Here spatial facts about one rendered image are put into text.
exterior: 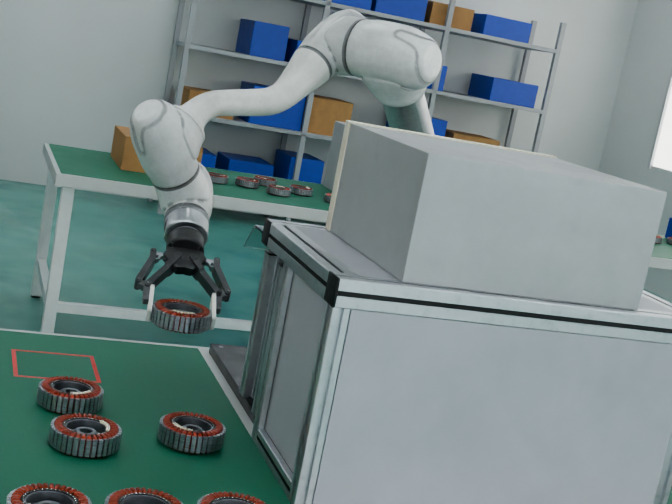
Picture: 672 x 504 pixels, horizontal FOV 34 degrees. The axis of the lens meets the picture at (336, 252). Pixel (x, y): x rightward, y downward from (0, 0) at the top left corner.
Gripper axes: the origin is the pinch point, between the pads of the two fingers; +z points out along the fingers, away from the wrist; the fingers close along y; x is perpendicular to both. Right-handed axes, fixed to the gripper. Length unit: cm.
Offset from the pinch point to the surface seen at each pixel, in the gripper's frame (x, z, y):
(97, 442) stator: 6.2, 35.6, 12.7
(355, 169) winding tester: 33.8, -7.9, -25.0
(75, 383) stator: -6.7, 13.9, 17.2
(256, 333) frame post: -0.4, 2.3, -14.3
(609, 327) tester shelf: 35, 23, -65
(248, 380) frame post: -8.3, 7.2, -14.4
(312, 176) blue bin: -374, -517, -141
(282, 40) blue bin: -287, -564, -99
